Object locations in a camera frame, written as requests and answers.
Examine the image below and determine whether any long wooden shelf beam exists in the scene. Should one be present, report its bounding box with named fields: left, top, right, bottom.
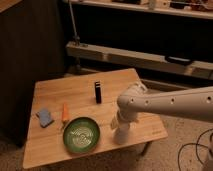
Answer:
left=66, top=41, right=213, bottom=80

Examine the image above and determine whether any upper wooden shelf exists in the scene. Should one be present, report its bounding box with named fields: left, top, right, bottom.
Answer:
left=62, top=0, right=213, bottom=20

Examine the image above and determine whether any black handle on beam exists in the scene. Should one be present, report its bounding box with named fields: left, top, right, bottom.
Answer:
left=165, top=56, right=193, bottom=66

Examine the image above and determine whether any metal vertical pole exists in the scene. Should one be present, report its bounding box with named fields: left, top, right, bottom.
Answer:
left=68, top=0, right=80, bottom=46

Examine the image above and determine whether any blue sponge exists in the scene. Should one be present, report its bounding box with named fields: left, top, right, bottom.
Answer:
left=36, top=108, right=54, bottom=128

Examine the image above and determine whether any black floor cable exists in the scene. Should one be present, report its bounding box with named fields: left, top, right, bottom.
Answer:
left=177, top=129, right=213, bottom=171

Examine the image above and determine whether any green round plate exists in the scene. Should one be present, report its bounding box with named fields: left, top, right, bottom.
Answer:
left=63, top=117, right=100, bottom=154

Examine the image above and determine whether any orange carrot toy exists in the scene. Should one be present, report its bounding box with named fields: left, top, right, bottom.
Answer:
left=62, top=103, right=69, bottom=122

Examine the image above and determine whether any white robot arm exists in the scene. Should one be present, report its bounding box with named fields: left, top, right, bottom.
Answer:
left=110, top=82, right=213, bottom=144

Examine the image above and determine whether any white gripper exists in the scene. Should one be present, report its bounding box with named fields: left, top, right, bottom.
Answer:
left=110, top=112, right=131, bottom=130

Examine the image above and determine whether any wooden table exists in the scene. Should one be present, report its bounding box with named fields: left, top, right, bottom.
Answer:
left=22, top=68, right=169, bottom=170

